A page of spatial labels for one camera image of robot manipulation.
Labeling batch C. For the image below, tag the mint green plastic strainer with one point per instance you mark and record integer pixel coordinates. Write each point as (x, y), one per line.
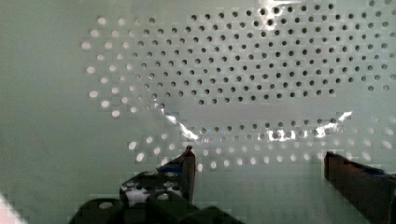
(96, 91)

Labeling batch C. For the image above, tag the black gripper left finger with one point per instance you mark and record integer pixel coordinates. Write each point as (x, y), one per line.
(163, 196)

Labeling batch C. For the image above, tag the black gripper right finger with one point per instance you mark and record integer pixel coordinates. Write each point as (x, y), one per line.
(370, 190)

